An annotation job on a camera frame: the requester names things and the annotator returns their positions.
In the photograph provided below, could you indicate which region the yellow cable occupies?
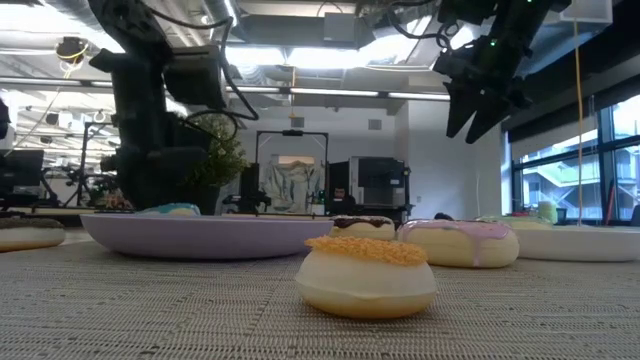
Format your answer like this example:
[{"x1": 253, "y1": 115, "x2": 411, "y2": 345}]
[{"x1": 572, "y1": 19, "x2": 585, "y2": 226}]

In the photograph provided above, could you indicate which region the black cabinet machine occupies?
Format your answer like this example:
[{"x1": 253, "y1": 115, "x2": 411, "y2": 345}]
[{"x1": 328, "y1": 155, "x2": 412, "y2": 221}]

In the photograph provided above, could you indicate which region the white plate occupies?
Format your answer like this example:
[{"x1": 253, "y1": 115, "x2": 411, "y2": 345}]
[{"x1": 513, "y1": 223, "x2": 640, "y2": 263}]

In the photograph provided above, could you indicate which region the orange frosted donut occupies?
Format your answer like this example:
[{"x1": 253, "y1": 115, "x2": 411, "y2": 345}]
[{"x1": 294, "y1": 235, "x2": 439, "y2": 320}]

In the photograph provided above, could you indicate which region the large window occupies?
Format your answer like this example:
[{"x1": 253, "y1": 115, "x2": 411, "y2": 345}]
[{"x1": 509, "y1": 94, "x2": 640, "y2": 224}]

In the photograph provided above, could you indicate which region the black tabletop machine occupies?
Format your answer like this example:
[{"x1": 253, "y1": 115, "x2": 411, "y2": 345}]
[{"x1": 222, "y1": 164, "x2": 274, "y2": 214}]

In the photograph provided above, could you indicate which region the blue frosted donut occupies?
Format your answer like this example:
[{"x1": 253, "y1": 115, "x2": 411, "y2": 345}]
[{"x1": 135, "y1": 202, "x2": 202, "y2": 218}]

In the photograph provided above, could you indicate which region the green potted plant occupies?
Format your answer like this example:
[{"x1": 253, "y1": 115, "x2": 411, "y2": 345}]
[{"x1": 187, "y1": 113, "x2": 250, "y2": 217}]

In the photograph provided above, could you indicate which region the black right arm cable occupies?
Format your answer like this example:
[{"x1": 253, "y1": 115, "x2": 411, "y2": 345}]
[{"x1": 354, "y1": 0, "x2": 454, "y2": 52}]

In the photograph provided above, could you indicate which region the chocolate frosted donut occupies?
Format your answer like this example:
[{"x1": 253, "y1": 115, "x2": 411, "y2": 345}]
[{"x1": 328, "y1": 215, "x2": 397, "y2": 242}]

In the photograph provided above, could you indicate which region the person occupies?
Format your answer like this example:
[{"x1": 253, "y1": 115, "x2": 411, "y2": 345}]
[{"x1": 324, "y1": 185, "x2": 357, "y2": 217}]

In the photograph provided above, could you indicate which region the grey woven placemat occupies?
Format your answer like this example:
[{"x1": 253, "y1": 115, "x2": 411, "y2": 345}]
[{"x1": 0, "y1": 239, "x2": 640, "y2": 360}]

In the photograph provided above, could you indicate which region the chocolate donut with sprinkles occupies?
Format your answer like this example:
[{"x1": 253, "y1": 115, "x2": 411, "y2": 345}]
[{"x1": 0, "y1": 216, "x2": 67, "y2": 253}]

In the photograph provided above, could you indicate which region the purple plate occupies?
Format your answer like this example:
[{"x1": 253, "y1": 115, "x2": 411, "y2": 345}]
[{"x1": 79, "y1": 213, "x2": 335, "y2": 260}]

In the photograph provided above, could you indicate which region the long ceiling light strip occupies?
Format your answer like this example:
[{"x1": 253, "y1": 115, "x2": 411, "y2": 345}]
[
  {"x1": 387, "y1": 91, "x2": 451, "y2": 102},
  {"x1": 289, "y1": 87, "x2": 380, "y2": 98},
  {"x1": 224, "y1": 85, "x2": 282, "y2": 96}
]

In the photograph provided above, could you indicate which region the black computer monitor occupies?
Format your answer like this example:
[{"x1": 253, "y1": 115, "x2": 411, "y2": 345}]
[{"x1": 0, "y1": 148, "x2": 46, "y2": 202}]

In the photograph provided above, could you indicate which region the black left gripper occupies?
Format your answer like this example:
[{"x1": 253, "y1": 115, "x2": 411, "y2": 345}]
[{"x1": 89, "y1": 47, "x2": 212, "y2": 212}]

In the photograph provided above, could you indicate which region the pink frosted donut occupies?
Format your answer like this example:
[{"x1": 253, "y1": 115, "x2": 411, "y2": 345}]
[{"x1": 397, "y1": 218, "x2": 521, "y2": 269}]

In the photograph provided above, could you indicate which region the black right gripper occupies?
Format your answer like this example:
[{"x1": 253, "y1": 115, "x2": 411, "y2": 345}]
[{"x1": 432, "y1": 33, "x2": 534, "y2": 146}]

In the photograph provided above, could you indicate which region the pale green container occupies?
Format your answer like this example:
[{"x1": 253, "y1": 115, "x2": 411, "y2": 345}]
[{"x1": 537, "y1": 200, "x2": 559, "y2": 225}]

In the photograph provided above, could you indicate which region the black rectangular stand frame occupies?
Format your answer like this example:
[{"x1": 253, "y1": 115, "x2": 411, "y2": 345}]
[{"x1": 254, "y1": 129, "x2": 330, "y2": 217}]

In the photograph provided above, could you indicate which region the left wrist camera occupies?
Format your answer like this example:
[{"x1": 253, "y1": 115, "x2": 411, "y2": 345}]
[{"x1": 164, "y1": 46, "x2": 225, "y2": 110}]

